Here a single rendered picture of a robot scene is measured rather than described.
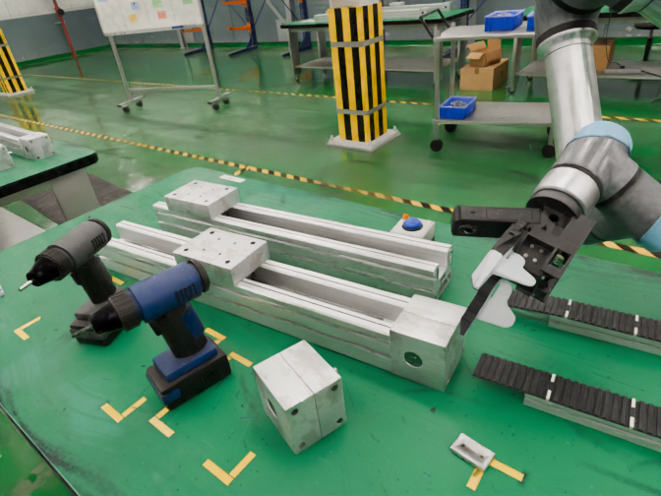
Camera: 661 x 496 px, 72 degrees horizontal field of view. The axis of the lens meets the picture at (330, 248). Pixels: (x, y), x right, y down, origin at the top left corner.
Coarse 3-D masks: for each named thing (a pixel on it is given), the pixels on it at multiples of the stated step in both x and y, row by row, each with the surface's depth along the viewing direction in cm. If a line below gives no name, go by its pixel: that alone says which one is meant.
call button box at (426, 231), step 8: (400, 224) 105; (424, 224) 104; (432, 224) 104; (392, 232) 103; (400, 232) 102; (408, 232) 102; (416, 232) 101; (424, 232) 101; (432, 232) 104; (432, 240) 106
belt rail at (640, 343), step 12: (552, 324) 80; (564, 324) 79; (576, 324) 77; (588, 336) 77; (600, 336) 76; (612, 336) 76; (624, 336) 74; (636, 348) 74; (648, 348) 73; (660, 348) 72
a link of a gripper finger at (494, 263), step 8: (488, 256) 52; (496, 256) 52; (504, 256) 52; (512, 256) 54; (520, 256) 55; (480, 264) 52; (488, 264) 51; (496, 264) 51; (504, 264) 52; (512, 264) 53; (520, 264) 53; (480, 272) 50; (488, 272) 50; (496, 272) 51; (504, 272) 51; (512, 272) 51; (520, 272) 51; (472, 280) 51; (480, 280) 50; (512, 280) 50; (520, 280) 50; (528, 280) 50
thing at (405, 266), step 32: (160, 224) 127; (192, 224) 118; (224, 224) 111; (256, 224) 107; (288, 224) 110; (320, 224) 104; (288, 256) 104; (320, 256) 98; (352, 256) 93; (384, 256) 90; (416, 256) 94; (448, 256) 91; (384, 288) 93; (416, 288) 89
